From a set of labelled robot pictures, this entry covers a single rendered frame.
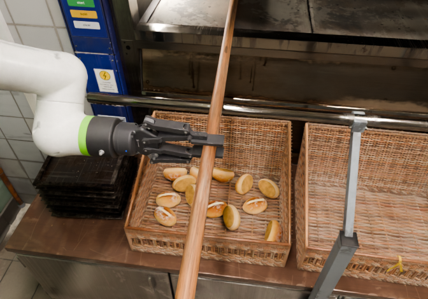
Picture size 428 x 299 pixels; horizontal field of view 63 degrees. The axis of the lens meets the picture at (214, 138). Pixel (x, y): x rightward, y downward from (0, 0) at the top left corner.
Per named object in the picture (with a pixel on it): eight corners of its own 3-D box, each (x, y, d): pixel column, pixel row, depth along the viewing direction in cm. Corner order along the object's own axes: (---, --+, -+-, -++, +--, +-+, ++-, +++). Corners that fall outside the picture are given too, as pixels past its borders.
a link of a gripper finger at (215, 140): (193, 134, 77) (193, 132, 77) (224, 137, 77) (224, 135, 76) (191, 144, 75) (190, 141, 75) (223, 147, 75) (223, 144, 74)
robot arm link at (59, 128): (48, 152, 86) (19, 156, 75) (50, 102, 85) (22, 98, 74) (102, 157, 85) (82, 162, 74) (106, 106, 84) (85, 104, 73)
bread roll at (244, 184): (256, 181, 144) (247, 182, 148) (249, 169, 142) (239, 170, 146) (246, 198, 138) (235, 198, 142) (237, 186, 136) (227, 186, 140)
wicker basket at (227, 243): (159, 154, 159) (151, 107, 140) (283, 165, 155) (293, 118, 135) (128, 252, 125) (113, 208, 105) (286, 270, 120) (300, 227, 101)
